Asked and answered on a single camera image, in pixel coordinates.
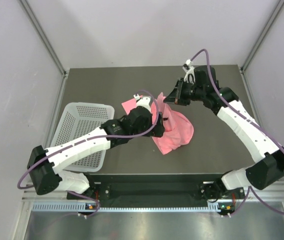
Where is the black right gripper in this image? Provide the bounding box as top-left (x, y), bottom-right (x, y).
top-left (163, 78), bottom-right (206, 106)

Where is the pink t shirt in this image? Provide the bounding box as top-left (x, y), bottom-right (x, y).
top-left (121, 91), bottom-right (195, 156)

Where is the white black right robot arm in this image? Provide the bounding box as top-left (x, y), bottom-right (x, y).
top-left (164, 64), bottom-right (284, 198)

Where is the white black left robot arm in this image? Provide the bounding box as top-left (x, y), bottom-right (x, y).
top-left (27, 106), bottom-right (165, 199)

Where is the white perforated plastic basket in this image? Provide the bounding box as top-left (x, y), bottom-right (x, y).
top-left (50, 102), bottom-right (115, 173)

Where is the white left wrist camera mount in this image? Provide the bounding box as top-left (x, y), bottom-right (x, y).
top-left (133, 94), bottom-right (153, 111)

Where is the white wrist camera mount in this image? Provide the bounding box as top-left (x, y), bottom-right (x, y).
top-left (182, 59), bottom-right (196, 85)
top-left (133, 94), bottom-right (153, 111)

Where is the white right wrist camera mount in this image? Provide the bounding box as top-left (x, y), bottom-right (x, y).
top-left (182, 59), bottom-right (196, 85)

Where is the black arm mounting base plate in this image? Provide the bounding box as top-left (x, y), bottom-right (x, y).
top-left (66, 173), bottom-right (245, 203)

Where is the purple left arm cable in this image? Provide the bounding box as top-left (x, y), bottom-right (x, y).
top-left (16, 89), bottom-right (163, 190)

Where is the grey slotted cable duct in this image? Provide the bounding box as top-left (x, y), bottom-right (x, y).
top-left (32, 202), bottom-right (233, 213)

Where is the aluminium frame post right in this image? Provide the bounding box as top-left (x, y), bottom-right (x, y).
top-left (239, 0), bottom-right (284, 75)

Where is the aluminium frame post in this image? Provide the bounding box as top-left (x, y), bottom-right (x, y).
top-left (239, 0), bottom-right (284, 75)
top-left (18, 0), bottom-right (69, 78)

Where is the aluminium frame post left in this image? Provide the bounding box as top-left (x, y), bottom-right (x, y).
top-left (18, 0), bottom-right (69, 78)

